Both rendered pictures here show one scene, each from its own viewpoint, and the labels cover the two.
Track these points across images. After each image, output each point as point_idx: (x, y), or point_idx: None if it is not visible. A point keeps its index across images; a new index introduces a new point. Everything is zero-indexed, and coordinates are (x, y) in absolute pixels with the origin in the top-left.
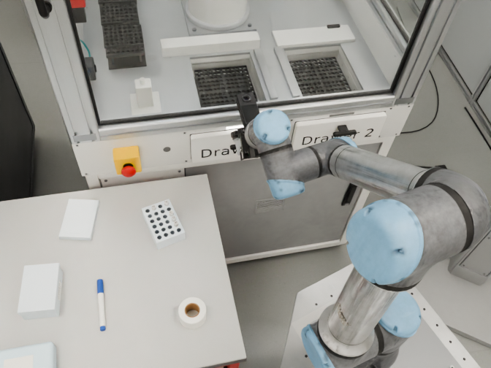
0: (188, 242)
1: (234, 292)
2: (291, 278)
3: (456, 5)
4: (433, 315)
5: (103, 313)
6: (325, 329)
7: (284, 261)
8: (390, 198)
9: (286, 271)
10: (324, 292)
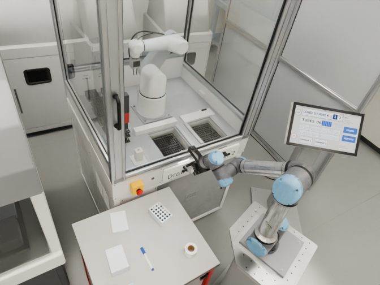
0: (173, 219)
1: None
2: (201, 231)
3: (262, 98)
4: None
5: (150, 262)
6: (259, 234)
7: (195, 224)
8: (284, 173)
9: (198, 229)
10: (240, 225)
